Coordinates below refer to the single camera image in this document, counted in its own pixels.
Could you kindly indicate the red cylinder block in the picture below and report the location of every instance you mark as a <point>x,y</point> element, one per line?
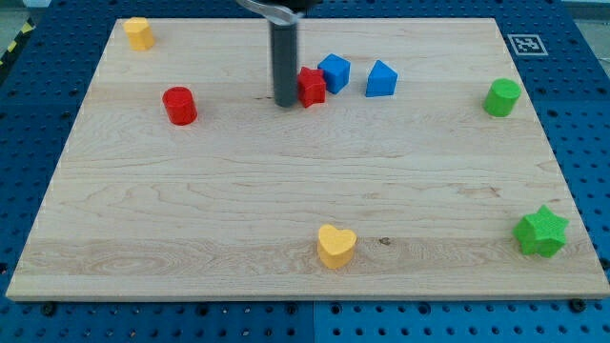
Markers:
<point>179,105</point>

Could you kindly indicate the yellow heart block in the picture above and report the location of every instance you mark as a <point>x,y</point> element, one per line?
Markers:
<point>335,247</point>

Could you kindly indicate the red star block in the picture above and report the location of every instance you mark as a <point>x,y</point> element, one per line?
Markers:
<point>311,87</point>

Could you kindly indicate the blue cube block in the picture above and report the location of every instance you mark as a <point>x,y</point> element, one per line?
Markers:
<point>336,72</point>

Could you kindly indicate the wooden board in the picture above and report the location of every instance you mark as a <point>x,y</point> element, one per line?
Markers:
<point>229,206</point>

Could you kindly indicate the blue triangle block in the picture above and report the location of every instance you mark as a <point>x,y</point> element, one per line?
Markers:
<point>382,80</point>

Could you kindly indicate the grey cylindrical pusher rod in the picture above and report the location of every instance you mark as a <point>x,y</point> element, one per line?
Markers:
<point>283,41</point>

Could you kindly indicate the green cylinder block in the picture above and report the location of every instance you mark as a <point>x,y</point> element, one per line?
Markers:
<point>502,96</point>

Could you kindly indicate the yellow hexagon block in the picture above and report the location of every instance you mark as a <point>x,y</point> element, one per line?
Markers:
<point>139,33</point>

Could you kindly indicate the green star block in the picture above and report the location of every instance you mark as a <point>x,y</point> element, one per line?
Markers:
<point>541,232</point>

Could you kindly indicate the white fiducial marker tag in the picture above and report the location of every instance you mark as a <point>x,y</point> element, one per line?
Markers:
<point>527,44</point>

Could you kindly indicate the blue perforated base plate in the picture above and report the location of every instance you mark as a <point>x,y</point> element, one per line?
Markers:
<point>46,86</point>

